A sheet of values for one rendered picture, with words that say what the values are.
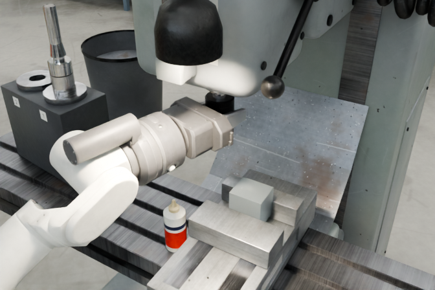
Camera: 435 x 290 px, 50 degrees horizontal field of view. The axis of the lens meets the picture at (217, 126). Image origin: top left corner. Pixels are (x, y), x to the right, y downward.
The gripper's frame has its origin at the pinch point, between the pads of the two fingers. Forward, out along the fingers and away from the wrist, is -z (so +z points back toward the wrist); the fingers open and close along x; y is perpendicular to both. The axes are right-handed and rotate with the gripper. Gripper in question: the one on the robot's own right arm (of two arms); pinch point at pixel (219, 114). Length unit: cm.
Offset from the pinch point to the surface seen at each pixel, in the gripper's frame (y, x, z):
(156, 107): 97, 155, -99
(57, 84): 4.8, 38.1, 9.4
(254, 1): -21.6, -11.0, 5.3
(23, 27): 124, 429, -135
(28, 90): 8.3, 46.5, 12.3
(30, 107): 10.4, 43.0, 14.0
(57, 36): -5.0, 38.2, 7.4
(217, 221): 16.2, -5.2, 5.4
